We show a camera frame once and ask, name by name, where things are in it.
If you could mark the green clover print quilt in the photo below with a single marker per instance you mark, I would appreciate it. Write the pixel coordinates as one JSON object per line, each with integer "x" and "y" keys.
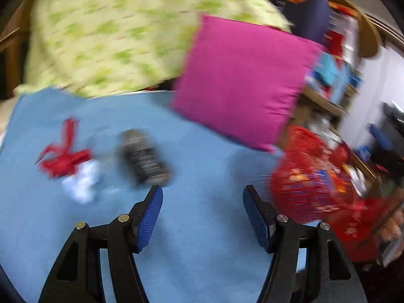
{"x": 110, "y": 31}

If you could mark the old wooden table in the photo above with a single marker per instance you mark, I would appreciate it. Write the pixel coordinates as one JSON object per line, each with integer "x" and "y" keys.
{"x": 322, "y": 101}

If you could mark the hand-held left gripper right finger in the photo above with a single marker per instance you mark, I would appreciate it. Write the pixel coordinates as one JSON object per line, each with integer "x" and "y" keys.
{"x": 257, "y": 221}

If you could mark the light blue box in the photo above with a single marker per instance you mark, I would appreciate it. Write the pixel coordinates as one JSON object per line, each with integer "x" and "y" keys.
{"x": 328, "y": 69}

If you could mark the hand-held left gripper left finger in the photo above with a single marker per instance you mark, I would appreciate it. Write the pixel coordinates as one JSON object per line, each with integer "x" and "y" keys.
{"x": 148, "y": 224}

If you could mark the person's right hand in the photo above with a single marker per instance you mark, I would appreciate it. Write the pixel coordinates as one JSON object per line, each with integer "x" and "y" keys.
{"x": 393, "y": 227}

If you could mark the red plastic mesh basket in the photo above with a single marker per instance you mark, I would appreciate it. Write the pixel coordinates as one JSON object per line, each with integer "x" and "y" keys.
{"x": 299, "y": 176}

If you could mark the blue blanket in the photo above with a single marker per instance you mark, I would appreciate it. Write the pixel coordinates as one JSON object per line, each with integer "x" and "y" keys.
{"x": 195, "y": 164}

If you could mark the white tissue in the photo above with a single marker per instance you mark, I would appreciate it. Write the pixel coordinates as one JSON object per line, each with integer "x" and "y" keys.
{"x": 82, "y": 183}

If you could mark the magenta pillow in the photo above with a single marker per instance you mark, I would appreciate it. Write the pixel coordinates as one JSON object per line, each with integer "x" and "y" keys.
{"x": 246, "y": 82}

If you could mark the black plastic bag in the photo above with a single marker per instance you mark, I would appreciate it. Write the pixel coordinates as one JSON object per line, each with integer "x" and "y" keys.
{"x": 142, "y": 157}

